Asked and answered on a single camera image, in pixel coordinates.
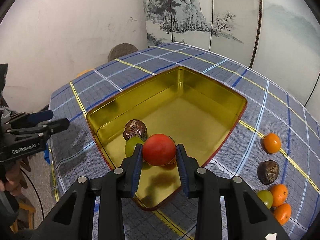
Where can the wooden stool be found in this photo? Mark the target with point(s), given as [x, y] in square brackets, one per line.
[23, 216]

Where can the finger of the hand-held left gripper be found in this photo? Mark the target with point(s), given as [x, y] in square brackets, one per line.
[56, 125]
[40, 115]

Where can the painted folding screen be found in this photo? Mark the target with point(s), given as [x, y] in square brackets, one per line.
[237, 5]

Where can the green round fruit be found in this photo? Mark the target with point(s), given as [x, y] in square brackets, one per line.
[265, 198]
[131, 146]

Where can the blue plaid tablecloth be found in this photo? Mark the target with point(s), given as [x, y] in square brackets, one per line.
[175, 62]

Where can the orange tangerine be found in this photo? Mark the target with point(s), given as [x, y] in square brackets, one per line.
[271, 143]
[279, 195]
[283, 213]

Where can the person's left hand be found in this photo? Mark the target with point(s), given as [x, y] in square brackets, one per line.
[15, 177]

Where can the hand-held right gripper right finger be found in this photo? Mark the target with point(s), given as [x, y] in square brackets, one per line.
[182, 171]

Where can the blue tape piece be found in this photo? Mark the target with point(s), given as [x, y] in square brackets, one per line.
[47, 156]

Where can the orange round stool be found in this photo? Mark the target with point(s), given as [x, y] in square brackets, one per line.
[83, 73]

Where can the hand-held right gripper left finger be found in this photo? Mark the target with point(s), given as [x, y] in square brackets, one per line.
[137, 166]

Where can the red and gold tin box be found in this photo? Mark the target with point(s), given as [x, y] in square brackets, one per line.
[200, 110]

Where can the red tomato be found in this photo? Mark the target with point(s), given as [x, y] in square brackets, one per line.
[158, 150]
[172, 162]

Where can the brown wrinkled passion fruit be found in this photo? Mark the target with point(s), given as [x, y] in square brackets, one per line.
[268, 172]
[135, 128]

